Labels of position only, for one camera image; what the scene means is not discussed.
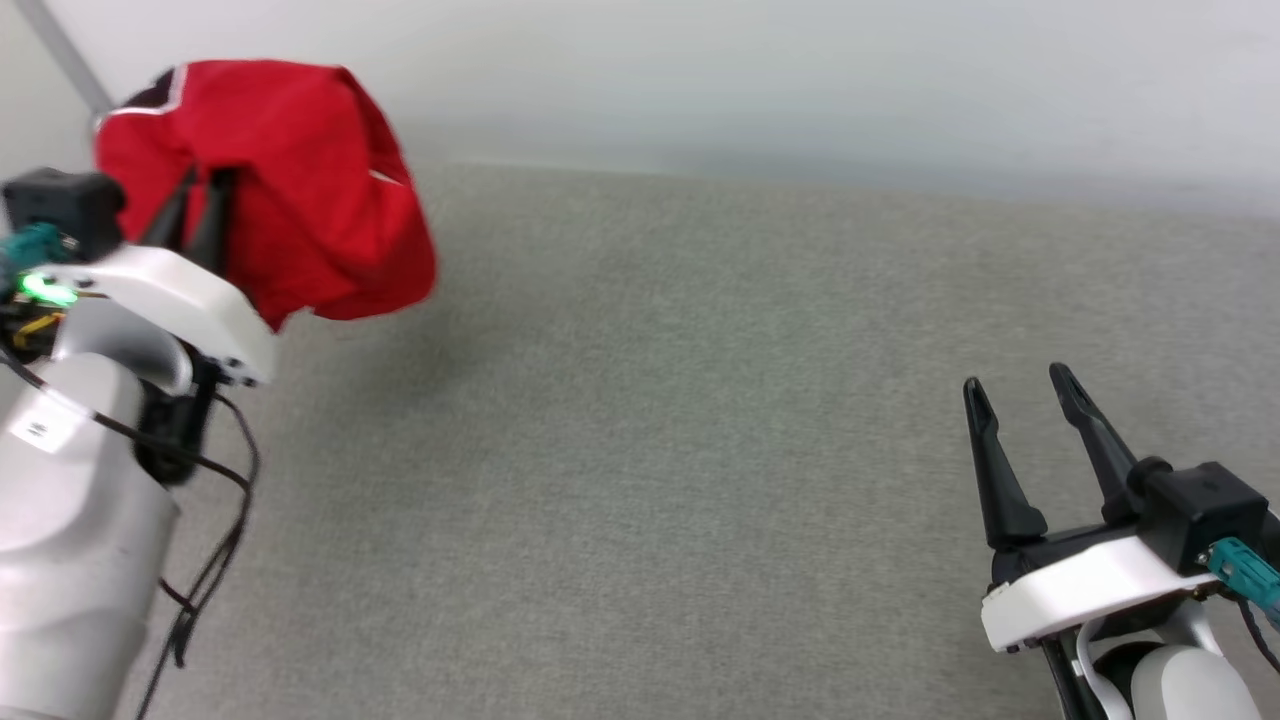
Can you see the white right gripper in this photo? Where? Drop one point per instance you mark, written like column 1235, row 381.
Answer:
column 1080, row 585

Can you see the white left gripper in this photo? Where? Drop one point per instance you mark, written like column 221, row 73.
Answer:
column 170, row 295

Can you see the red garment with white trim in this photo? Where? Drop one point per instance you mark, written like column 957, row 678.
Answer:
column 310, row 200

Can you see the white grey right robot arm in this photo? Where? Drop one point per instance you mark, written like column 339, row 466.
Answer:
column 1170, row 685

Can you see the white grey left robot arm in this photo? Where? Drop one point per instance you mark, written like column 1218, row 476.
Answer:
column 70, row 520

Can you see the grey fabric sofa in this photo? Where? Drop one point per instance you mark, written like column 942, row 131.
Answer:
column 650, row 450

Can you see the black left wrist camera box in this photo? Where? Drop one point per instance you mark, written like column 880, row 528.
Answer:
column 60, row 205

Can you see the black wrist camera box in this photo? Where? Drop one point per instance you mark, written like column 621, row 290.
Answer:
column 1205, row 510
column 60, row 205

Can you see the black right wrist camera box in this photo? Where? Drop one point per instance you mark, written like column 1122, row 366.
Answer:
column 1205, row 510

